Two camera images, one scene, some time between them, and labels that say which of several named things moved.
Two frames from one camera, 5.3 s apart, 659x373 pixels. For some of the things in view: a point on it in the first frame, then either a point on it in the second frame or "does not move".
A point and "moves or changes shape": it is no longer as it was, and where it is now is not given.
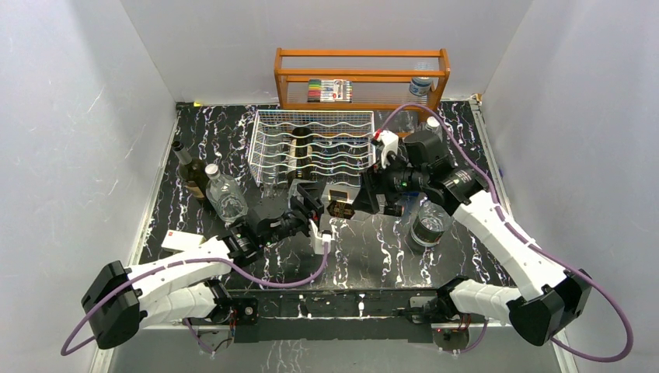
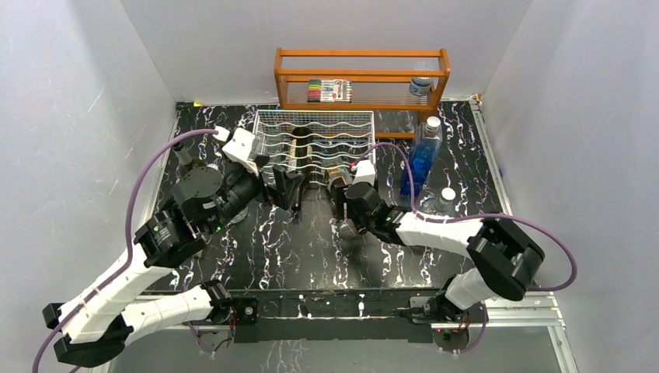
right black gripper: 373,181 to 340,198
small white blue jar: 420,85 does not move
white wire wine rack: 327,148 does not move
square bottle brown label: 339,198 moves or changes shape
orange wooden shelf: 282,76 does not move
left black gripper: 311,201 to 286,185
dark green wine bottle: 300,158 does not move
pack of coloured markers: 321,90 does not move
